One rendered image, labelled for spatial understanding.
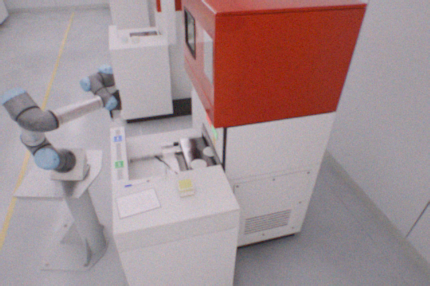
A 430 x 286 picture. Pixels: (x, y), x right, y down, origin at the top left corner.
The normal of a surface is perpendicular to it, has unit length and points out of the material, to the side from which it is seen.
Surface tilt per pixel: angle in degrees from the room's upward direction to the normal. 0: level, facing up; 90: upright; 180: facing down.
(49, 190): 0
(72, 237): 90
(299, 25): 90
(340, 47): 90
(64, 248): 0
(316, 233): 0
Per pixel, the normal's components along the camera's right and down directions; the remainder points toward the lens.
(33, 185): 0.01, -0.79
